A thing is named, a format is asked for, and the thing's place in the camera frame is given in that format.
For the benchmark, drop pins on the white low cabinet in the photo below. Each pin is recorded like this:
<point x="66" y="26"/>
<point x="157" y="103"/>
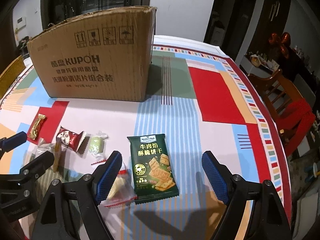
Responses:
<point x="254" y="64"/>

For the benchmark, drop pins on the red garment on chair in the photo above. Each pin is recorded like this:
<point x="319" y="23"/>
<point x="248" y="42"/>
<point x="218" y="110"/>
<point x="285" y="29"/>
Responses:
<point x="296" y="120"/>

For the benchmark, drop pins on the gold candy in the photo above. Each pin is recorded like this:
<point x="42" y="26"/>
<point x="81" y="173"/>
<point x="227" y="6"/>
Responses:
<point x="36" y="126"/>

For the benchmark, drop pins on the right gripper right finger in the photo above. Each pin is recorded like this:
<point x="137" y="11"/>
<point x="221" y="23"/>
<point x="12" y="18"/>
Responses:
<point x="268" y="219"/>

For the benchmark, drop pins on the brown cardboard box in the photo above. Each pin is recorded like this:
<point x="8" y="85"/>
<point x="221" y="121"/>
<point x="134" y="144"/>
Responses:
<point x="99" y="55"/>

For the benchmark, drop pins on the colourful patterned tablecloth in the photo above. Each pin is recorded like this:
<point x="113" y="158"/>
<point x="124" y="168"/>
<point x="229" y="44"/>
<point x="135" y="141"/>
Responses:
<point x="200" y="99"/>

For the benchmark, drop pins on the red wooden chair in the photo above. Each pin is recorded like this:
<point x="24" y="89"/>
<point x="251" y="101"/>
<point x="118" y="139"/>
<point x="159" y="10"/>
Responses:
<point x="276" y="91"/>

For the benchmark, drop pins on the red white snack packet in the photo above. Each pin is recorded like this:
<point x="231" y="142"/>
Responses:
<point x="71" y="139"/>

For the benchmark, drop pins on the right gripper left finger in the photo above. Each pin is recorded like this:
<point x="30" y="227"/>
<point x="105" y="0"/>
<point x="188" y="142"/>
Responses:
<point x="54" y="218"/>

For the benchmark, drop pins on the pale green candy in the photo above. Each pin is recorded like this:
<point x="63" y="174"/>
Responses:
<point x="96" y="145"/>

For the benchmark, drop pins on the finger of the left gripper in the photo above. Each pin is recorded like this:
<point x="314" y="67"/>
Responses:
<point x="8" y="144"/>
<point x="33" y="170"/>

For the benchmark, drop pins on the woven wicker box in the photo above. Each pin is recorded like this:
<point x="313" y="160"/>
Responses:
<point x="10" y="74"/>

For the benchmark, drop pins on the red foil balloon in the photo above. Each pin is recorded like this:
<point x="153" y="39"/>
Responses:
<point x="282" y="42"/>

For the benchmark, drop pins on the clear red-edged snack packet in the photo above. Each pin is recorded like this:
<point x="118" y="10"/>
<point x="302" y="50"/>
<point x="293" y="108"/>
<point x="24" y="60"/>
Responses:
<point x="121" y="191"/>

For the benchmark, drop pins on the white wall intercom panel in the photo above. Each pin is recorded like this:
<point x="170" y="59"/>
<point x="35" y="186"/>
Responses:
<point x="21" y="22"/>

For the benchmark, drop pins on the dark green cracker packet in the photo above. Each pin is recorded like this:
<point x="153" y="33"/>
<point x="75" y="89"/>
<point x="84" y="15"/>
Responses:
<point x="152" y="173"/>

